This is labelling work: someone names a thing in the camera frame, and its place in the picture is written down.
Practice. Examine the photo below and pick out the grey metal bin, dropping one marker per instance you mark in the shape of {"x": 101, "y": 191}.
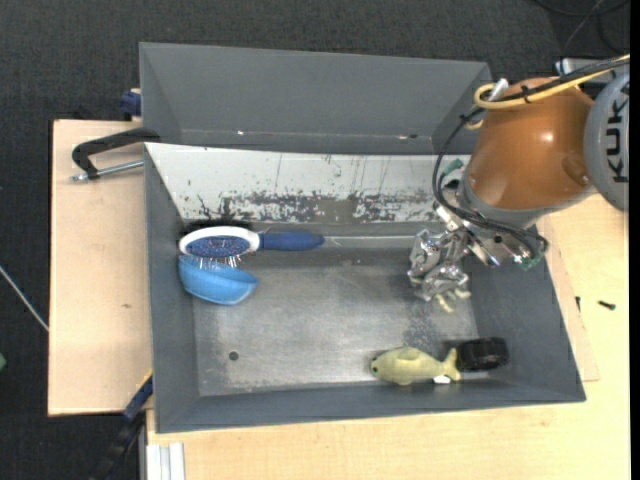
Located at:
{"x": 320, "y": 328}

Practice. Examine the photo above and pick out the small black screw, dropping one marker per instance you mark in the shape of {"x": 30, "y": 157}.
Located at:
{"x": 607, "y": 305}

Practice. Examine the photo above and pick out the green toy fish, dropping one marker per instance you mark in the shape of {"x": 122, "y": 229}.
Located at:
{"x": 405, "y": 365}

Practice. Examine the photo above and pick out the white and blue hairbrush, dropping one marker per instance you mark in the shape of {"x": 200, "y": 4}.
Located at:
{"x": 220, "y": 243}

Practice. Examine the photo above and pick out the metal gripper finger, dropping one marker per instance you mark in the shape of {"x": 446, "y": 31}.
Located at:
{"x": 446, "y": 282}
{"x": 429, "y": 253}

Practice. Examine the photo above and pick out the blue plastic bowl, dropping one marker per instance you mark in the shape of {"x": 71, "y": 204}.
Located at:
{"x": 215, "y": 285}

